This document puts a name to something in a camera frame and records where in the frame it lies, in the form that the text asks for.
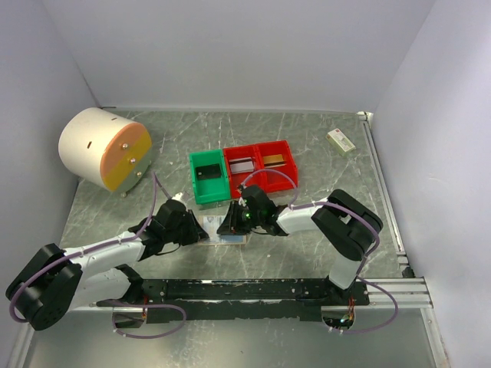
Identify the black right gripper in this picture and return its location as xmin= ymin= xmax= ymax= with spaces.
xmin=217 ymin=200 xmax=263 ymax=235

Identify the tan card holder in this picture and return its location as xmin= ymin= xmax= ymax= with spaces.
xmin=199 ymin=215 xmax=247 ymax=245

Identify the silver VIP credit card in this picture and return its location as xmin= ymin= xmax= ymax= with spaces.
xmin=202 ymin=215 xmax=225 ymax=234

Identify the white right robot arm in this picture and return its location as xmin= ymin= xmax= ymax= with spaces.
xmin=216 ymin=186 xmax=384 ymax=305

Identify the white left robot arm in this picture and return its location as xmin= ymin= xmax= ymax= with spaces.
xmin=5 ymin=195 xmax=209 ymax=330

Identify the black credit card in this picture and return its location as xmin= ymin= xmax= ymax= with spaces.
xmin=195 ymin=163 xmax=222 ymax=180

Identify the green plastic bin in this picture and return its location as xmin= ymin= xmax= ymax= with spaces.
xmin=189 ymin=149 xmax=231 ymax=205

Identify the red bin middle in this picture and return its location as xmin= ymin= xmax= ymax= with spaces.
xmin=223 ymin=145 xmax=264 ymax=199

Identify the red bin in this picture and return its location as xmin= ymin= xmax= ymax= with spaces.
xmin=257 ymin=140 xmax=298 ymax=192
xmin=223 ymin=145 xmax=264 ymax=199

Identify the red bin right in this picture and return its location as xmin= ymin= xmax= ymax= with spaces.
xmin=257 ymin=140 xmax=298 ymax=192

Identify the white cylinder with orange face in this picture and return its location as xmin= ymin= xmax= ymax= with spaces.
xmin=58 ymin=107 xmax=152 ymax=194

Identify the small white cardboard box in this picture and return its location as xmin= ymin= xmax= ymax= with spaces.
xmin=326 ymin=128 xmax=356 ymax=156

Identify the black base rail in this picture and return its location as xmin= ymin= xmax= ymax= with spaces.
xmin=95 ymin=278 xmax=371 ymax=325

